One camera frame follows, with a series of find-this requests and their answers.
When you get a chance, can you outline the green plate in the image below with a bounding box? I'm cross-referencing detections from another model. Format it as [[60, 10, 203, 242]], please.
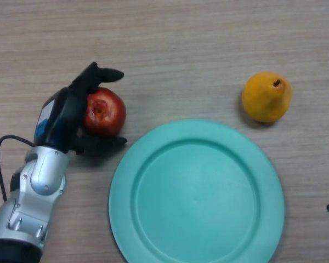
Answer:
[[108, 119, 285, 263]]

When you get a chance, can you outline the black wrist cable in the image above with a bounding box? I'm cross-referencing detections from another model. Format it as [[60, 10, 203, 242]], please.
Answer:
[[0, 134, 35, 202]]

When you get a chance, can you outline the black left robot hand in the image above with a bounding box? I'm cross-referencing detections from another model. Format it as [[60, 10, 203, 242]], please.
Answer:
[[33, 61, 128, 157]]

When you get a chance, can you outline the yellow pear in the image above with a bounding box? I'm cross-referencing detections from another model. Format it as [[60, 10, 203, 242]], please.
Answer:
[[241, 71, 293, 123]]

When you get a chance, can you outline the red apple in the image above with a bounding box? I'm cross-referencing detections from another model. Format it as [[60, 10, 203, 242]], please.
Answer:
[[83, 87, 127, 137]]

